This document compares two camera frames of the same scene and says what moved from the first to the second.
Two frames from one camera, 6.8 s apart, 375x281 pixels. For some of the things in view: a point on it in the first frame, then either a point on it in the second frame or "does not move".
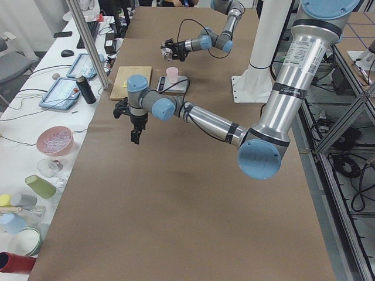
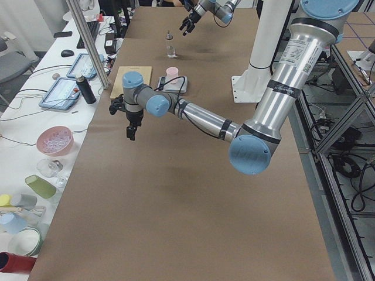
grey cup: (27, 201) does not move
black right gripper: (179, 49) → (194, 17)
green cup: (41, 187) does not move
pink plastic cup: (172, 74) does not move
